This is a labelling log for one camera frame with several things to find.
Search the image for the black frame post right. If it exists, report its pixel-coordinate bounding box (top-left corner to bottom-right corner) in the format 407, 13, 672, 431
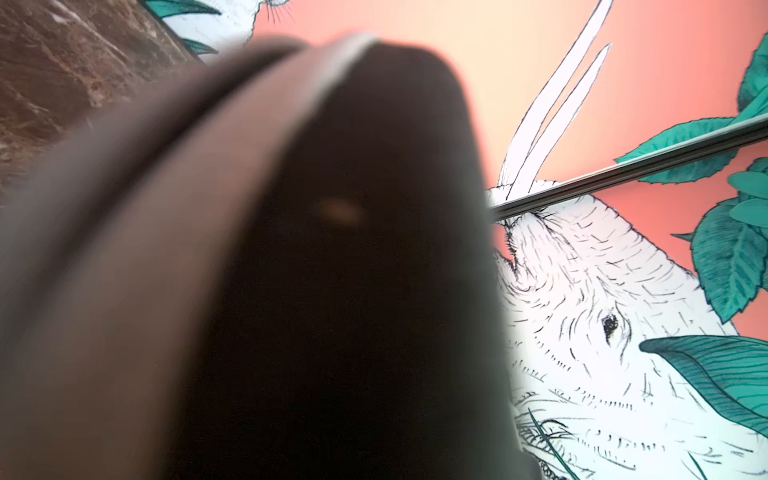
489, 114, 767, 222

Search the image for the black zippered umbrella case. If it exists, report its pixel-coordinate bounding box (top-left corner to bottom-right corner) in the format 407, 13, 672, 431
1, 34, 541, 479

